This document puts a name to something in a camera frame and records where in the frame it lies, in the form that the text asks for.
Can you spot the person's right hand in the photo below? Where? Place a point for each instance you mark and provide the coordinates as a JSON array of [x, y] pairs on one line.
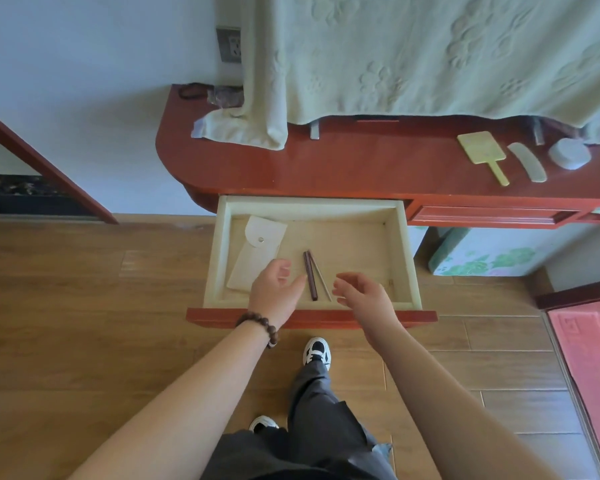
[[370, 307]]

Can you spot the person's left hand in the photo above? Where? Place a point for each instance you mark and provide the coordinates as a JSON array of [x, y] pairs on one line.
[[275, 299]]

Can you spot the dark brown makeup pencil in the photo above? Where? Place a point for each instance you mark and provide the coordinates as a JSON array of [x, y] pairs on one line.
[[310, 274]]

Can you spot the cream snap pouch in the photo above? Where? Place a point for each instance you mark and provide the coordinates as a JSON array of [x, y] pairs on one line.
[[250, 259]]

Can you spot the thin silver makeup pen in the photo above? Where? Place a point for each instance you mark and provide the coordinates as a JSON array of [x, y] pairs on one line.
[[322, 279]]

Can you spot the yellow hand mirror makeup tool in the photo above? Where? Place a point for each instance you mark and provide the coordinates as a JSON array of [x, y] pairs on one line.
[[480, 147]]

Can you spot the cream plastic comb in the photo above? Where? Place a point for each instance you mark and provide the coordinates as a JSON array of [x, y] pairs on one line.
[[527, 162]]

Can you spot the white round compact case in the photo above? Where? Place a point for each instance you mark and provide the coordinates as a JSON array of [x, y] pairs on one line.
[[570, 153]]

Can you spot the person's right forearm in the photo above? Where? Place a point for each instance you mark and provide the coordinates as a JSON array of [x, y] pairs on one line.
[[445, 414]]

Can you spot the person's left forearm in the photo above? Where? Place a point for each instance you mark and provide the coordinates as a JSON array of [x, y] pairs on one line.
[[180, 414]]

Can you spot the person's right black white shoe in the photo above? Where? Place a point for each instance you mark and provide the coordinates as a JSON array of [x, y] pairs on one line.
[[316, 353]]

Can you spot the person's black white shoe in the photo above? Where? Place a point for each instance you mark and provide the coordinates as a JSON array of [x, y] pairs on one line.
[[316, 353], [263, 424]]

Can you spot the person's left black white shoe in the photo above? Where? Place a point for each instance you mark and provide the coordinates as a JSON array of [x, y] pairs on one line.
[[263, 424]]

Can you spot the white green floral box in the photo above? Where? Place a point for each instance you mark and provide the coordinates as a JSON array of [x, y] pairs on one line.
[[417, 242], [505, 254]]

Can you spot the dark grey trousers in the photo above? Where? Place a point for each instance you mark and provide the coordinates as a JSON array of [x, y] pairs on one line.
[[310, 434]]

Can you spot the red wooden table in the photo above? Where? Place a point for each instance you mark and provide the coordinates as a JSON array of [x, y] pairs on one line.
[[355, 164]]

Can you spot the silver stand foot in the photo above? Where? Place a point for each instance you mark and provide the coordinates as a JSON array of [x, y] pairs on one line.
[[538, 132], [315, 129]]

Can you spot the crinkled clear plastic bag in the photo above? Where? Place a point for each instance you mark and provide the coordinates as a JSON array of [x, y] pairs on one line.
[[225, 97]]

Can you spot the red embossed carpet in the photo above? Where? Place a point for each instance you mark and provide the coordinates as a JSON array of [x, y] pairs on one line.
[[595, 369]]

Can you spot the pale green embossed towel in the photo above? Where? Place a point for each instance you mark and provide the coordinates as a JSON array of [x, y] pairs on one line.
[[405, 54]]

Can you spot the dark wooden door frame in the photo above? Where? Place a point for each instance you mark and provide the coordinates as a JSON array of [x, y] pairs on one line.
[[580, 293]]

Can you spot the red wooden door frame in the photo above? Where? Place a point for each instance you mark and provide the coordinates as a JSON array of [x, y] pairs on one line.
[[55, 169]]

